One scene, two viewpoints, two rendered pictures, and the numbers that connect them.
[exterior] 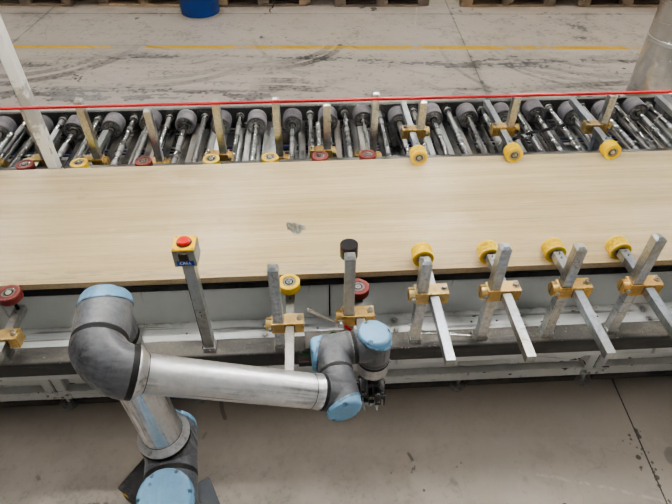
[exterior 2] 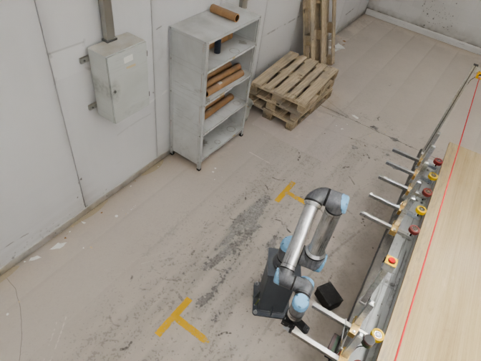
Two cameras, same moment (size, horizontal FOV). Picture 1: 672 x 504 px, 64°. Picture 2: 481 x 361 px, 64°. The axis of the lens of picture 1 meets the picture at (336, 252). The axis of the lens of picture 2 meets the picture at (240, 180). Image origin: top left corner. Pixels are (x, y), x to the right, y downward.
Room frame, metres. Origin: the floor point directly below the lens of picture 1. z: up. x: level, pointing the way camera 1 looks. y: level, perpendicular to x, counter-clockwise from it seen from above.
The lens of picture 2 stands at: (1.01, -1.28, 3.11)
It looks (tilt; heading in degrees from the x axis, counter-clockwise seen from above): 45 degrees down; 118
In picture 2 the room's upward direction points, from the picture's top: 10 degrees clockwise
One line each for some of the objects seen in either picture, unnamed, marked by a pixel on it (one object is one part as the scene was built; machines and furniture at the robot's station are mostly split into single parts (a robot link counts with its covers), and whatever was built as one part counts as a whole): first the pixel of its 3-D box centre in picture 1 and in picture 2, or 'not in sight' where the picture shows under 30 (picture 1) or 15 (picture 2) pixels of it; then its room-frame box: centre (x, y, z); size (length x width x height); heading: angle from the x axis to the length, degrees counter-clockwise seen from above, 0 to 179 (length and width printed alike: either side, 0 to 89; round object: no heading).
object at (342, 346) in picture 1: (333, 353); (303, 288); (0.87, 0.01, 1.14); 0.12 x 0.12 x 0.09; 11
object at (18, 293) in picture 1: (14, 302); (411, 232); (1.31, 1.17, 0.85); 0.08 x 0.08 x 0.11
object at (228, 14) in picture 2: not in sight; (224, 13); (-1.12, 1.88, 1.59); 0.30 x 0.08 x 0.08; 0
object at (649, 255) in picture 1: (632, 287); not in sight; (1.30, -1.04, 0.94); 0.04 x 0.04 x 0.48; 3
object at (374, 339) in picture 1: (373, 345); (299, 305); (0.90, -0.10, 1.14); 0.10 x 0.09 x 0.12; 101
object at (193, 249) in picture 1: (186, 251); (389, 263); (1.22, 0.46, 1.18); 0.07 x 0.07 x 0.08; 3
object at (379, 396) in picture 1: (371, 382); (291, 319); (0.89, -0.10, 0.97); 0.09 x 0.08 x 0.12; 3
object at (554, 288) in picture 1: (569, 288); not in sight; (1.29, -0.82, 0.95); 0.14 x 0.06 x 0.05; 93
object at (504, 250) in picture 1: (491, 295); not in sight; (1.28, -0.54, 0.92); 0.04 x 0.04 x 0.48; 3
